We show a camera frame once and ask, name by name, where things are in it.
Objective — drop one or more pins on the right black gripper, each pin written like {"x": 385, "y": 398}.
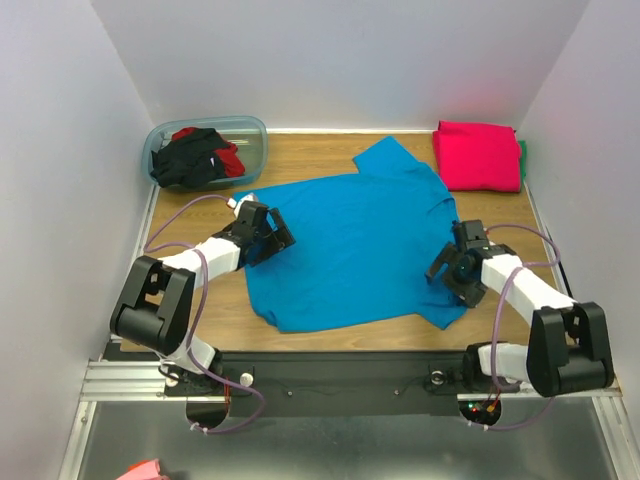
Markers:
{"x": 451, "y": 267}

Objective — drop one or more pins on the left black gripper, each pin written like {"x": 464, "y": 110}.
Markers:
{"x": 281, "y": 239}

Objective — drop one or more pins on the blue t shirt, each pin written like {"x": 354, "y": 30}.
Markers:
{"x": 363, "y": 244}

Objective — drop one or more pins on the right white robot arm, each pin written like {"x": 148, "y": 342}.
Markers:
{"x": 568, "y": 348}

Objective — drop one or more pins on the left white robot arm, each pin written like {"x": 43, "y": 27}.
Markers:
{"x": 154, "y": 307}

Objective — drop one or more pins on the red t shirt in bin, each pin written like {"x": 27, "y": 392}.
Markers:
{"x": 205, "y": 152}

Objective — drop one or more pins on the clear blue plastic bin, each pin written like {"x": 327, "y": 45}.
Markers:
{"x": 247, "y": 133}

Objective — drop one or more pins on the black t shirt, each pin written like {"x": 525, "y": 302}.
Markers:
{"x": 168, "y": 173}

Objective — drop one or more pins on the folded pink t shirt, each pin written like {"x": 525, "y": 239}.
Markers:
{"x": 477, "y": 157}

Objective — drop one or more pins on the folded green t shirt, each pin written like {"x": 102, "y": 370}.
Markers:
{"x": 522, "y": 160}

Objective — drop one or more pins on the pink cloth at bottom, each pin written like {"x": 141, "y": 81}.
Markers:
{"x": 145, "y": 470}

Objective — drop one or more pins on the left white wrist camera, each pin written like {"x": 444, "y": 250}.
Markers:
{"x": 236, "y": 204}

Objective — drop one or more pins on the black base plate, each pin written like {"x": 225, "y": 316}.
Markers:
{"x": 333, "y": 384}

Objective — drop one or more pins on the aluminium frame rail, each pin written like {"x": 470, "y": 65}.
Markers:
{"x": 122, "y": 381}

